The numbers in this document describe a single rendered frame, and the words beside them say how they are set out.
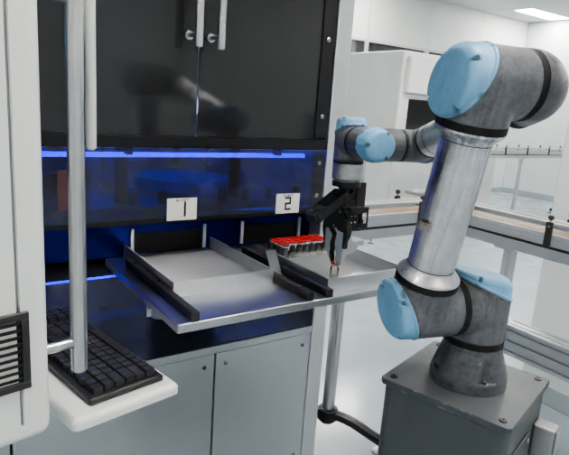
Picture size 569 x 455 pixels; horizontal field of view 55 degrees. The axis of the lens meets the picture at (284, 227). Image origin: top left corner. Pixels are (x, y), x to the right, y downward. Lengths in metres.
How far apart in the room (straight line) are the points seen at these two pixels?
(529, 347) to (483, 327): 1.14
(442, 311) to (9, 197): 0.72
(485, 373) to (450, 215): 0.35
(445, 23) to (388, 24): 1.19
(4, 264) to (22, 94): 0.22
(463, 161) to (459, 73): 0.14
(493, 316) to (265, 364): 0.88
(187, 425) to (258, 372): 0.27
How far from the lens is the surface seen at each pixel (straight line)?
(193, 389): 1.68
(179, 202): 1.46
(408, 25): 8.56
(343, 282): 1.33
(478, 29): 9.75
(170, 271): 1.40
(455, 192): 0.94
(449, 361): 1.15
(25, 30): 0.80
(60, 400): 1.02
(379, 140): 1.20
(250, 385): 1.78
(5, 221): 0.80
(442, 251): 0.98
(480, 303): 1.08
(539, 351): 2.23
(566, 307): 2.82
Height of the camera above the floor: 1.31
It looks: 13 degrees down
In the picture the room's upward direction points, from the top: 4 degrees clockwise
